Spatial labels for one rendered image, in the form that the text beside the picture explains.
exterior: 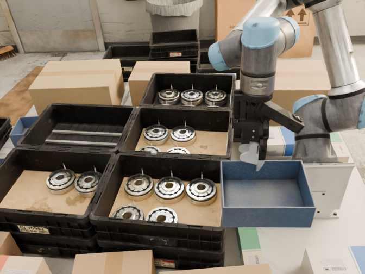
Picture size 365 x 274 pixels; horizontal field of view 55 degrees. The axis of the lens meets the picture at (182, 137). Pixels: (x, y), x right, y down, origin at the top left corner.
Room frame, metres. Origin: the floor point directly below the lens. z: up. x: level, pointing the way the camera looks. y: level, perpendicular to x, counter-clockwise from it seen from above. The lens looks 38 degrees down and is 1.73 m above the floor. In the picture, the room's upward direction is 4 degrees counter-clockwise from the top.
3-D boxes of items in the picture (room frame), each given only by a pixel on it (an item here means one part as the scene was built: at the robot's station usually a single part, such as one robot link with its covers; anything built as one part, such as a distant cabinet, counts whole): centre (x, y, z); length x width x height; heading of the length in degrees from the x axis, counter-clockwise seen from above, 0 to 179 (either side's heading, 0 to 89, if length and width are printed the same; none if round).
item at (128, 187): (0.87, 0.16, 0.86); 0.10 x 0.10 x 0.01
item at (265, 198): (0.57, -0.18, 1.10); 0.20 x 0.15 x 0.07; 85
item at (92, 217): (0.78, 0.07, 0.92); 0.40 x 0.30 x 0.02; 79
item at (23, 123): (1.41, 0.71, 0.74); 0.20 x 0.15 x 0.07; 90
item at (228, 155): (1.07, 0.01, 0.92); 0.40 x 0.30 x 0.02; 79
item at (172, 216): (0.71, 0.08, 0.86); 0.10 x 0.10 x 0.01
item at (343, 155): (1.16, -0.64, 0.73); 0.24 x 0.06 x 0.06; 175
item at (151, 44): (2.78, 0.01, 0.37); 0.42 x 0.34 x 0.46; 84
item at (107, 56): (2.81, 0.41, 0.31); 0.40 x 0.30 x 0.34; 84
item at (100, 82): (1.66, 0.52, 0.80); 0.40 x 0.30 x 0.20; 86
